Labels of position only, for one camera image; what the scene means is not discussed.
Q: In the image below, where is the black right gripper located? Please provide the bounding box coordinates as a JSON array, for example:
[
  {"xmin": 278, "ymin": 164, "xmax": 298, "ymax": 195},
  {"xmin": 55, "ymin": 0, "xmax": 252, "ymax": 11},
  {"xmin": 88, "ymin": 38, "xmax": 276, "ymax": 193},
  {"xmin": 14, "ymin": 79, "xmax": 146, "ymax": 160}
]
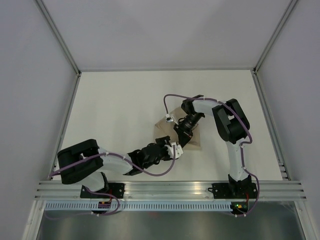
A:
[{"xmin": 173, "ymin": 112, "xmax": 203, "ymax": 149}]

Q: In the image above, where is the beige cloth napkin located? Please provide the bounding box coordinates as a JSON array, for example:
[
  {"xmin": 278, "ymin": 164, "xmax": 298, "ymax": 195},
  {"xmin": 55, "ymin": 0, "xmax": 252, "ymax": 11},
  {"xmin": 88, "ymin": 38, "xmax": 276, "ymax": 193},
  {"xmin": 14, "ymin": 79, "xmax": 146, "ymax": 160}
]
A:
[{"xmin": 153, "ymin": 107, "xmax": 202, "ymax": 151}]

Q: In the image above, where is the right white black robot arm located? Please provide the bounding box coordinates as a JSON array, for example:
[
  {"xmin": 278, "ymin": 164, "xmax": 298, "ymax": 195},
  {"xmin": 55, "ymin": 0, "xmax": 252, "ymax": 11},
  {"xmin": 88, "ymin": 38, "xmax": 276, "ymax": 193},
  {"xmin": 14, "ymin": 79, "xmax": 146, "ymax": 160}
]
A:
[{"xmin": 173, "ymin": 95, "xmax": 252, "ymax": 198}]

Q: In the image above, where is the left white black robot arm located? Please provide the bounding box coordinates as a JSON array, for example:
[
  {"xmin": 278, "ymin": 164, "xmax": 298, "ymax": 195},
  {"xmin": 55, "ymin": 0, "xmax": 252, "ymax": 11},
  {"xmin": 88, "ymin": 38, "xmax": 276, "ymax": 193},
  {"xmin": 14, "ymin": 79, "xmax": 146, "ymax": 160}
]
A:
[{"xmin": 51, "ymin": 136, "xmax": 179, "ymax": 198}]

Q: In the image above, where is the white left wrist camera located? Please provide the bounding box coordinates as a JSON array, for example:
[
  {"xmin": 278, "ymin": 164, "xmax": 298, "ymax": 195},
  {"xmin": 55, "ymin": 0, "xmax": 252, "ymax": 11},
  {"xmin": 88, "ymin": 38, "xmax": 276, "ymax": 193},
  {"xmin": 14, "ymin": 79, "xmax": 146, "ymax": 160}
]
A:
[{"xmin": 166, "ymin": 142, "xmax": 184, "ymax": 160}]

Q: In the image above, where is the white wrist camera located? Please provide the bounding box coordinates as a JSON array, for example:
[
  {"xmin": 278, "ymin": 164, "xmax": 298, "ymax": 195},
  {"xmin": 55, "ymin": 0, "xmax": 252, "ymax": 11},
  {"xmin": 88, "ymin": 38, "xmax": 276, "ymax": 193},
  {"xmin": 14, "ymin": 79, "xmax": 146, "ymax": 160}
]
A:
[
  {"xmin": 166, "ymin": 142, "xmax": 184, "ymax": 160},
  {"xmin": 164, "ymin": 113, "xmax": 180, "ymax": 125}
]

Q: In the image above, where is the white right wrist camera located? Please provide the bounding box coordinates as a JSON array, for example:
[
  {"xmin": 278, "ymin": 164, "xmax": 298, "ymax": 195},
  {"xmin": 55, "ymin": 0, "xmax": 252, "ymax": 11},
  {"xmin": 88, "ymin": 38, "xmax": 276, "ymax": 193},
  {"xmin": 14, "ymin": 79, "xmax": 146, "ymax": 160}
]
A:
[{"xmin": 164, "ymin": 113, "xmax": 180, "ymax": 125}]

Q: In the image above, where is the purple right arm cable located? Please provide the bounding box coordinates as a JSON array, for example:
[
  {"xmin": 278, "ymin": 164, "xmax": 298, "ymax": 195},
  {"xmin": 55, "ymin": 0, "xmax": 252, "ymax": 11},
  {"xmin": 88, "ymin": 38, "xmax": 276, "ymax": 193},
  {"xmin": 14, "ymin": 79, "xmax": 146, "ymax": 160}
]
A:
[{"xmin": 163, "ymin": 93, "xmax": 261, "ymax": 218}]

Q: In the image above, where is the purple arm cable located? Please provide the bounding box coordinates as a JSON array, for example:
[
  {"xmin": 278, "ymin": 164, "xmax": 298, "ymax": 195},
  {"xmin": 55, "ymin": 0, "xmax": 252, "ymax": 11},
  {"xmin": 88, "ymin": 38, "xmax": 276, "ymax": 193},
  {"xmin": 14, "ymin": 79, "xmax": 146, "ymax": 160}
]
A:
[
  {"xmin": 163, "ymin": 93, "xmax": 261, "ymax": 218},
  {"xmin": 44, "ymin": 147, "xmax": 176, "ymax": 220}
]

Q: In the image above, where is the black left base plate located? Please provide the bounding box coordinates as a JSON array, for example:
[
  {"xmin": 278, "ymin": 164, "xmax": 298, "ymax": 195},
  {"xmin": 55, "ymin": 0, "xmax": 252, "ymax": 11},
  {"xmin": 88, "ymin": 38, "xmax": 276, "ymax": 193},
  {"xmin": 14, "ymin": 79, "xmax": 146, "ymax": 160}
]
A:
[{"xmin": 80, "ymin": 182, "xmax": 125, "ymax": 199}]

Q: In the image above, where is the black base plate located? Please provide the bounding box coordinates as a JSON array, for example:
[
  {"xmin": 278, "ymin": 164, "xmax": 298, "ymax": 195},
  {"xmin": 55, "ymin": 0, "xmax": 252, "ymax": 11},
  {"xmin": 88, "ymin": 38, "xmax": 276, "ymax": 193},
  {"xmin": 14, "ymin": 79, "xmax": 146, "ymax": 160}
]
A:
[
  {"xmin": 80, "ymin": 182, "xmax": 125, "ymax": 199},
  {"xmin": 207, "ymin": 183, "xmax": 258, "ymax": 200}
]

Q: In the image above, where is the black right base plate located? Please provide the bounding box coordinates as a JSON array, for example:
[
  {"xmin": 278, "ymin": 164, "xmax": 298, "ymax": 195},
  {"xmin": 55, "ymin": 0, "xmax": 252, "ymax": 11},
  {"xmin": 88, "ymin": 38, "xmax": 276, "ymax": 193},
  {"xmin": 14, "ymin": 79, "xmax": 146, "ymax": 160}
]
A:
[{"xmin": 207, "ymin": 183, "xmax": 258, "ymax": 200}]

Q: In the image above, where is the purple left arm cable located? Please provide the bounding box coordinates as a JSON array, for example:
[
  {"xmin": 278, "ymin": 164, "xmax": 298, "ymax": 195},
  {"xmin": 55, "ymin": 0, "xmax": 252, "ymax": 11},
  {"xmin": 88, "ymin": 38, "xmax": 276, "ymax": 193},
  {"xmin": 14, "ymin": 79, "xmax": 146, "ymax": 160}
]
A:
[{"xmin": 44, "ymin": 147, "xmax": 176, "ymax": 220}]

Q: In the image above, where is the right aluminium side rail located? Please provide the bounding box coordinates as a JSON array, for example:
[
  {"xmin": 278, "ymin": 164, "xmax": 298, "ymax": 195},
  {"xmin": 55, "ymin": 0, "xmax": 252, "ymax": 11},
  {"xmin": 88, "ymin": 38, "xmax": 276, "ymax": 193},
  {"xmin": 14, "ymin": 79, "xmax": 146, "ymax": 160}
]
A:
[{"xmin": 250, "ymin": 68, "xmax": 292, "ymax": 181}]

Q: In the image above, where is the aluminium side rail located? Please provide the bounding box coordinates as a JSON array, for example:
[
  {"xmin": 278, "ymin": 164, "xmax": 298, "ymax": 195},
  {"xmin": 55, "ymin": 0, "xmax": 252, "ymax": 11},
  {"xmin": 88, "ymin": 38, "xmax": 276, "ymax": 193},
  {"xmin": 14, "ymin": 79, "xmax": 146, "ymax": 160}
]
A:
[
  {"xmin": 250, "ymin": 68, "xmax": 292, "ymax": 181},
  {"xmin": 45, "ymin": 71, "xmax": 82, "ymax": 180}
]

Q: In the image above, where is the left aluminium side rail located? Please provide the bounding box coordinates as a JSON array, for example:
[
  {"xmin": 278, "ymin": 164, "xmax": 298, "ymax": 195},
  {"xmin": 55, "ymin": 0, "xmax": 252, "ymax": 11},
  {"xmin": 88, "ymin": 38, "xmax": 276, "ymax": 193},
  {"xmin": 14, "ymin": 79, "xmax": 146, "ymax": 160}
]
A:
[{"xmin": 45, "ymin": 71, "xmax": 82, "ymax": 180}]

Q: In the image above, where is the aluminium front mounting rail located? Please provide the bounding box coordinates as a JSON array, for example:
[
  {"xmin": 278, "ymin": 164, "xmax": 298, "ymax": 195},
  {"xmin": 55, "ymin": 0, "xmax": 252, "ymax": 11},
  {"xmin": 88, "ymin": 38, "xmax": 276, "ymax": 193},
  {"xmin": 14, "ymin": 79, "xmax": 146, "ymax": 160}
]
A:
[{"xmin": 33, "ymin": 180, "xmax": 307, "ymax": 201}]

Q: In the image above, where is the white slotted cable duct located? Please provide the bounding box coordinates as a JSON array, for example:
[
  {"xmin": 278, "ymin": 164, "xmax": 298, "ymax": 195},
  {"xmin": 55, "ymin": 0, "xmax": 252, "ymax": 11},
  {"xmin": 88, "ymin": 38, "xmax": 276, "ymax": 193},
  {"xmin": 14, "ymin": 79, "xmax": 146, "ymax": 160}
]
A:
[{"xmin": 44, "ymin": 200, "xmax": 232, "ymax": 212}]

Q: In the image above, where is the right aluminium frame post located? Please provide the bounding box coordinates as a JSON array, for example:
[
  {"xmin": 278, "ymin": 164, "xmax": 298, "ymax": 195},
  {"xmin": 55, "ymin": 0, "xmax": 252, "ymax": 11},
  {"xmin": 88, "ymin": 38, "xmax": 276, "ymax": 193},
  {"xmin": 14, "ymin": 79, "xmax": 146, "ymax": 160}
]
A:
[{"xmin": 251, "ymin": 0, "xmax": 300, "ymax": 75}]

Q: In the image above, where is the aluminium frame post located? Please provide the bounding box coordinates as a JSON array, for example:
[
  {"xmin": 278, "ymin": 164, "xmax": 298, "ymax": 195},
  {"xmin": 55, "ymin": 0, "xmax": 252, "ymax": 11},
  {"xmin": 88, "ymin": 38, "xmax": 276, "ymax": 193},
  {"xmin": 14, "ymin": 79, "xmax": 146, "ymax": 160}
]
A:
[
  {"xmin": 251, "ymin": 0, "xmax": 300, "ymax": 75},
  {"xmin": 34, "ymin": 0, "xmax": 81, "ymax": 76}
]

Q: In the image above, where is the left aluminium frame post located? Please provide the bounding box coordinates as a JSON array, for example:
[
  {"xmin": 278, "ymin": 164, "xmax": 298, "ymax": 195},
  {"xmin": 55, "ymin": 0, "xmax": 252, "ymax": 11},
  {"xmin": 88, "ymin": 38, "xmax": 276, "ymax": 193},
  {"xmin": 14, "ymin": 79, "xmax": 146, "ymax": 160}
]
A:
[{"xmin": 34, "ymin": 0, "xmax": 81, "ymax": 76}]

